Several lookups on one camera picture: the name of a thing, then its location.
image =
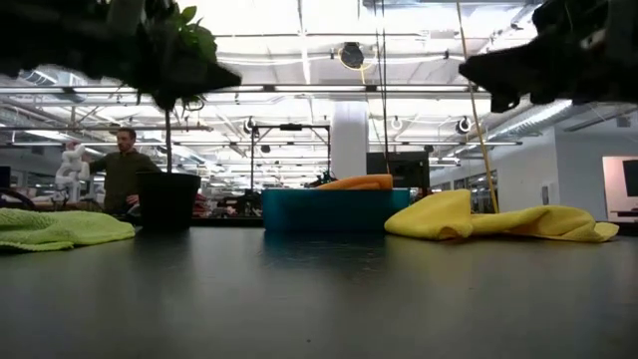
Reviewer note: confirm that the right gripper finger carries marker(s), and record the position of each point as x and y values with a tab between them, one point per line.
508	75

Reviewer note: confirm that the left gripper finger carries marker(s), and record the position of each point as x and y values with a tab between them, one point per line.
199	80

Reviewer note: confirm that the pale yellow microfiber towel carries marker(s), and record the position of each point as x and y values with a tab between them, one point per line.
433	214

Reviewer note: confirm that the orange microfiber towel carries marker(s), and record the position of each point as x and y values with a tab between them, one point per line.
359	182

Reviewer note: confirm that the lime green microfiber towel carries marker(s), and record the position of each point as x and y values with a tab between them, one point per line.
60	229

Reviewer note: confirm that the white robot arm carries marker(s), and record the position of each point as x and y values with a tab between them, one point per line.
72	169

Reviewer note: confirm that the green leafy plant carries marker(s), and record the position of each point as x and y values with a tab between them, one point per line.
197	37

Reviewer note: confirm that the person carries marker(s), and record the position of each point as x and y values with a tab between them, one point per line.
124	174

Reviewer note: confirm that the black plant pot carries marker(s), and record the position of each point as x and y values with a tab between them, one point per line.
167	202

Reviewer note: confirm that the white square column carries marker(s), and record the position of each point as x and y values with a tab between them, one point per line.
349	144

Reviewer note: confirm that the teal plastic bin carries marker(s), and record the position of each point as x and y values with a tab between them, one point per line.
334	209

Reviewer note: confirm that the black robot station frame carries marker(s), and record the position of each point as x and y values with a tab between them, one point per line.
290	127

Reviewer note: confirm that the black wall monitor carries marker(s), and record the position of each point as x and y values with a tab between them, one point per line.
631	177

